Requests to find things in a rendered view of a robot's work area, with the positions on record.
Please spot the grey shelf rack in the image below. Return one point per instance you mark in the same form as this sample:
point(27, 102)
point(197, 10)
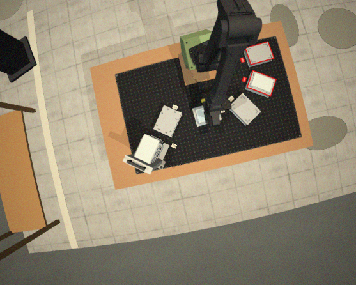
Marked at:
point(157, 159)

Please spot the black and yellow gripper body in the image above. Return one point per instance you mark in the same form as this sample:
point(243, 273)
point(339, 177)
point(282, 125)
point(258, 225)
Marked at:
point(205, 112)

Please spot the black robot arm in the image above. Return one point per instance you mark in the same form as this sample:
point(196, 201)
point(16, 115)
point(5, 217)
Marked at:
point(233, 22)

